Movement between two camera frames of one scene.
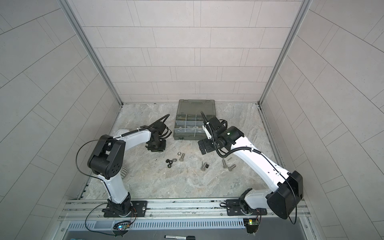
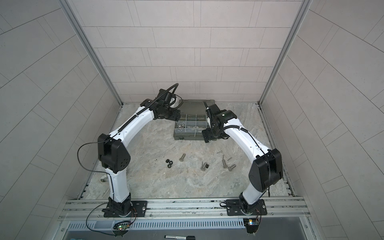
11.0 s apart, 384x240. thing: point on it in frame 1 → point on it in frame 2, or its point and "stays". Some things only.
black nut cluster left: (170, 162) stays
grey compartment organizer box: (188, 122) stays
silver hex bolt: (181, 159) stays
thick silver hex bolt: (230, 168) stays
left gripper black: (162, 148) → (176, 114)
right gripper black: (207, 147) → (210, 136)
